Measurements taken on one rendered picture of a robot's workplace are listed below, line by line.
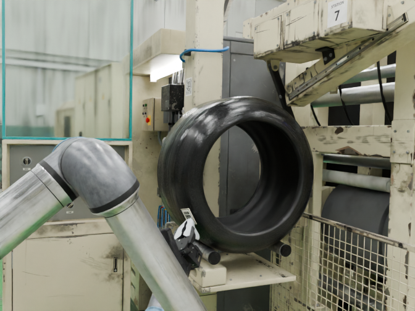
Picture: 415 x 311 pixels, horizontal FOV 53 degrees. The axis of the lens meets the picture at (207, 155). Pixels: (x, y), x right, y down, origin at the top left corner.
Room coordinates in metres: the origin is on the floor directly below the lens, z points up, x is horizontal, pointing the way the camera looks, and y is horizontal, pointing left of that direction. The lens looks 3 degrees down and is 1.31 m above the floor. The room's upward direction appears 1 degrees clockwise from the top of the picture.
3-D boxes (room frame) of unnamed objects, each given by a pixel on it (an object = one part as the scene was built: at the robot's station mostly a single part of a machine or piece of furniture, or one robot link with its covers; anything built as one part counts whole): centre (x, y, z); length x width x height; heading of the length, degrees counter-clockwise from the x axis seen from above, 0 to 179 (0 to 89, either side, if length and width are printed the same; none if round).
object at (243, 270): (1.58, -0.09, 0.80); 0.37 x 0.36 x 0.02; 113
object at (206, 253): (1.52, 0.04, 0.90); 0.35 x 0.05 x 0.05; 23
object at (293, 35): (1.58, -0.41, 1.71); 0.61 x 0.25 x 0.15; 23
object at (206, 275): (1.53, 0.04, 0.83); 0.36 x 0.09 x 0.06; 23
